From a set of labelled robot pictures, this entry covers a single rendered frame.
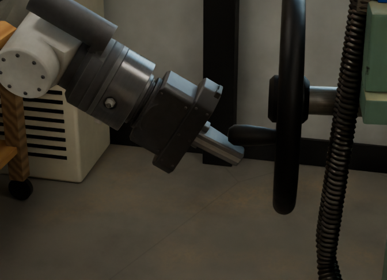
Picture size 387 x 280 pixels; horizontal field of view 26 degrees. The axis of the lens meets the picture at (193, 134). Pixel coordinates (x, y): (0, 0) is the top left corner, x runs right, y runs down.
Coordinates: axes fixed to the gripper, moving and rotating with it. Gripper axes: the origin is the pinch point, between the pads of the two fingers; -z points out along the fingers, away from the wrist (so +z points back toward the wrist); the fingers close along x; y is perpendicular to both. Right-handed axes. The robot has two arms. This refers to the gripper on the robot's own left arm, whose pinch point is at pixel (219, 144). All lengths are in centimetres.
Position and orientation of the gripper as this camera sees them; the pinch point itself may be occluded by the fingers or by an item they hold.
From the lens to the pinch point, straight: 97.2
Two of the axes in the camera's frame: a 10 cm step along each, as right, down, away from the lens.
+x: 5.0, -7.4, -4.5
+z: -8.6, -4.9, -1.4
